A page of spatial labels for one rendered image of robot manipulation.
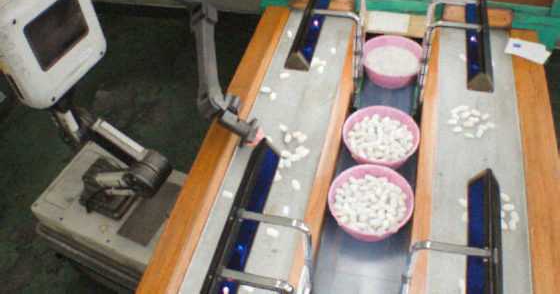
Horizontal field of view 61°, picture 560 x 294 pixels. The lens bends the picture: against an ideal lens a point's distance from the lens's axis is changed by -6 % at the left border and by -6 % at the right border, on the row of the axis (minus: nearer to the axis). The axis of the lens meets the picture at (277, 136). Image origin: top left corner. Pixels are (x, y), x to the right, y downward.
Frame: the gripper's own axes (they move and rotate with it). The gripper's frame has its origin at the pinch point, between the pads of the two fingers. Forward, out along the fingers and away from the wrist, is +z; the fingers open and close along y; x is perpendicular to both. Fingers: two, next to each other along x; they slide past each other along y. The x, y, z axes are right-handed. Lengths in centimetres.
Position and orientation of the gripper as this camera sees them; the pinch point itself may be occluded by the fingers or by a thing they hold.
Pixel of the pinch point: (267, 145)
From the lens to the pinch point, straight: 175.3
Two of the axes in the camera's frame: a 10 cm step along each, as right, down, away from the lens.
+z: 8.0, 5.3, 2.9
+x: -5.5, 4.4, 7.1
